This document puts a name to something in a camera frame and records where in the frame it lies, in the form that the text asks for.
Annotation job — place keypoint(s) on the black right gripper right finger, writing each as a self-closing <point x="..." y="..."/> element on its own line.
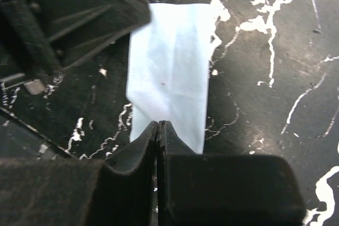
<point x="215" y="189"/>

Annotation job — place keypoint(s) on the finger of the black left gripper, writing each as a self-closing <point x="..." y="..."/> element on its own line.
<point x="46" y="36"/>

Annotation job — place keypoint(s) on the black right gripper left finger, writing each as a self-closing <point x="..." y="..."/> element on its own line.
<point x="117" y="191"/>

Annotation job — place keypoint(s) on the light blue cleaning cloth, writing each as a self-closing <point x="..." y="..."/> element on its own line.
<point x="168" y="70"/>

